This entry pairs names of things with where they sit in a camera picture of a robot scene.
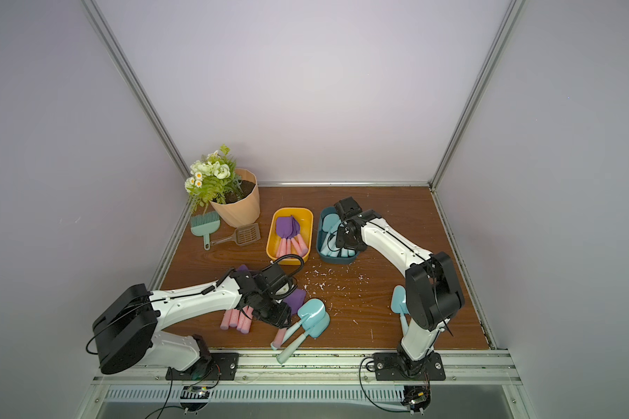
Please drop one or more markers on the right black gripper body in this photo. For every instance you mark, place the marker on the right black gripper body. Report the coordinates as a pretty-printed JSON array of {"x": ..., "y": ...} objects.
[{"x": 346, "y": 239}]

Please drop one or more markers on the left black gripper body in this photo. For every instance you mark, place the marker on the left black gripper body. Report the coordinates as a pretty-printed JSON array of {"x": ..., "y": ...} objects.
[{"x": 273, "y": 311}]

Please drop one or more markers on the teal round shovel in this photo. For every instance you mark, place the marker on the teal round shovel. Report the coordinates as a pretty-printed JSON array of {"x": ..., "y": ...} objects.
[{"x": 330, "y": 224}]

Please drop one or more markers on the purple square shovel pink handle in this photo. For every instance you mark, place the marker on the purple square shovel pink handle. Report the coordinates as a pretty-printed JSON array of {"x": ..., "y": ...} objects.
[{"x": 304, "y": 248}]

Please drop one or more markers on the purple pointed shovel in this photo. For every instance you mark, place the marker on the purple pointed shovel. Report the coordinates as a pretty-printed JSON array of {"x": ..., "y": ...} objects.
[{"x": 296, "y": 249}]

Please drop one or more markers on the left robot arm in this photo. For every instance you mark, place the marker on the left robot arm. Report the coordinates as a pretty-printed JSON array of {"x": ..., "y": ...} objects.
[{"x": 133, "y": 330}]

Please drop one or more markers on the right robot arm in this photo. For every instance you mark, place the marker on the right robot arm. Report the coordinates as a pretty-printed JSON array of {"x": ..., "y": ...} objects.
[{"x": 432, "y": 287}]

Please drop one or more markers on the dark teal storage box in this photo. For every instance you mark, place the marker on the dark teal storage box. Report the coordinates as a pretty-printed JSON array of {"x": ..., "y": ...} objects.
[{"x": 325, "y": 252}]

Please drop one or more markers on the yellow storage box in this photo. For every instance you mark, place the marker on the yellow storage box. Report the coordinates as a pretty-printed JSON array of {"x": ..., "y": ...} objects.
[{"x": 304, "y": 221}]

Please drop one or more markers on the beige flower pot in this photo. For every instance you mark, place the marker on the beige flower pot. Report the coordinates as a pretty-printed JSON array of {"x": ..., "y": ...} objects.
[{"x": 247, "y": 210}]

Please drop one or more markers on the green small brush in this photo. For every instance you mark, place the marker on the green small brush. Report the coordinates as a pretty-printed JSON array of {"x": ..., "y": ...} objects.
[{"x": 204, "y": 225}]

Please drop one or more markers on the artificial flower plant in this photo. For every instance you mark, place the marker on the artificial flower plant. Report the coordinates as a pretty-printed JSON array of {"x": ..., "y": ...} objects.
[{"x": 213, "y": 179}]

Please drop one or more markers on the left circuit board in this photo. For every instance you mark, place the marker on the left circuit board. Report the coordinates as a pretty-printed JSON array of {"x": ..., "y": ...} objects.
[{"x": 194, "y": 398}]

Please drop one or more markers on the circuit board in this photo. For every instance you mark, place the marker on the circuit board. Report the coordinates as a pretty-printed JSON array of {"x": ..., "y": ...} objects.
[
  {"x": 417, "y": 399},
  {"x": 194, "y": 398}
]

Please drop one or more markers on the right circuit board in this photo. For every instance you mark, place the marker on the right circuit board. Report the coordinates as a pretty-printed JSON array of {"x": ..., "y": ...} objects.
[{"x": 417, "y": 399}]

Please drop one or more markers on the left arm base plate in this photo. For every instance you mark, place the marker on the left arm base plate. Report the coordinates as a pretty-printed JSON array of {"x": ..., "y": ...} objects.
[{"x": 212, "y": 367}]

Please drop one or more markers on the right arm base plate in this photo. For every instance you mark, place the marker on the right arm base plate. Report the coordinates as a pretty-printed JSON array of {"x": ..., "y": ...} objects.
[{"x": 388, "y": 366}]

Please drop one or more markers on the aluminium front rail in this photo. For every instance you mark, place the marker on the aluminium front rail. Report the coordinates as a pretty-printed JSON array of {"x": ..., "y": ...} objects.
[{"x": 347, "y": 366}]

